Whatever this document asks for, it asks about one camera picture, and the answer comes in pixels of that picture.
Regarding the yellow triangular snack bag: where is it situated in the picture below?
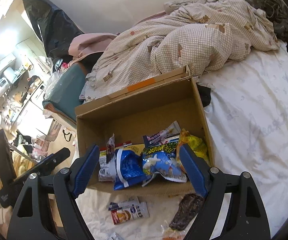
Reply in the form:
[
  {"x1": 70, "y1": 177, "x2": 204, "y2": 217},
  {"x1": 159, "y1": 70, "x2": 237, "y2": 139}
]
[{"x1": 177, "y1": 128, "x2": 210, "y2": 167}]

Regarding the white red food packet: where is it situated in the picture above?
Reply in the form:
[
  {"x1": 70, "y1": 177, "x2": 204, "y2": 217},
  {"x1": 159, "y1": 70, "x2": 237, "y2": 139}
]
[{"x1": 108, "y1": 197, "x2": 150, "y2": 225}]

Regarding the blue Lonely God snack bag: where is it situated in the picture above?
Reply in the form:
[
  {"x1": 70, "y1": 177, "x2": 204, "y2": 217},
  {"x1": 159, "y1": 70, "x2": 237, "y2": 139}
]
[{"x1": 141, "y1": 141, "x2": 187, "y2": 187}]

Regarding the white and red snack bag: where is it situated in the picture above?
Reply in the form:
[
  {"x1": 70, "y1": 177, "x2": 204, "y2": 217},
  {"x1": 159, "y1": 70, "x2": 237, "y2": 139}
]
[{"x1": 98, "y1": 134, "x2": 145, "y2": 182}]

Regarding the dark blue snack bag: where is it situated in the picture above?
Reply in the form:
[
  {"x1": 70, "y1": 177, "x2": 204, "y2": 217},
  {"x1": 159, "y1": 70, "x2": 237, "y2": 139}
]
[{"x1": 113, "y1": 148, "x2": 146, "y2": 191}]

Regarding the tan yellow snack packet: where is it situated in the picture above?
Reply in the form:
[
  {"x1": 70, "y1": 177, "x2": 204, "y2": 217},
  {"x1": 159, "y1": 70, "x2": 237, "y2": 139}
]
[{"x1": 143, "y1": 121, "x2": 181, "y2": 147}]

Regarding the dark brown snack packet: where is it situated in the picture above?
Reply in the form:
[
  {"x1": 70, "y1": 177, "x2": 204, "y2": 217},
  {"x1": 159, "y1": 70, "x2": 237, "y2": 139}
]
[{"x1": 169, "y1": 193, "x2": 204, "y2": 231}]

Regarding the white floral bed sheet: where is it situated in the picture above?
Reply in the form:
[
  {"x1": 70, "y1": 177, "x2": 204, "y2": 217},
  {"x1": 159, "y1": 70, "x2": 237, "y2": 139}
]
[{"x1": 77, "y1": 41, "x2": 288, "y2": 239}]

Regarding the black cloth under duvet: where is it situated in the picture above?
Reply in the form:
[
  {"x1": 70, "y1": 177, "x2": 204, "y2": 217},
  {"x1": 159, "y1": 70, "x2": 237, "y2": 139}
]
[{"x1": 197, "y1": 84, "x2": 211, "y2": 107}]

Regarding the brown cardboard box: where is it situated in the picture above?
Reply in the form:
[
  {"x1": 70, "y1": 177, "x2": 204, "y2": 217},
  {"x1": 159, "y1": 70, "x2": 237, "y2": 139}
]
[{"x1": 75, "y1": 74, "x2": 213, "y2": 196}]

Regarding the pink blanket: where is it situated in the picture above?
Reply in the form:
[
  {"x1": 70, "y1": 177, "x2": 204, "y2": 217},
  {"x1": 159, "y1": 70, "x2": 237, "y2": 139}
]
[{"x1": 68, "y1": 33, "x2": 117, "y2": 66}]

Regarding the black plastic bag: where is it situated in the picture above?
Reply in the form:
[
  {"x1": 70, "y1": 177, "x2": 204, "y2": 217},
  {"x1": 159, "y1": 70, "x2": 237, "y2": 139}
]
[{"x1": 22, "y1": 0, "x2": 83, "y2": 60}]

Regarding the checkered beige duvet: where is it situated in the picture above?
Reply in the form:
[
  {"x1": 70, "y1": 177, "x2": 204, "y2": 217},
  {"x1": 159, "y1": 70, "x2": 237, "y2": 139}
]
[{"x1": 79, "y1": 0, "x2": 279, "y2": 102}]

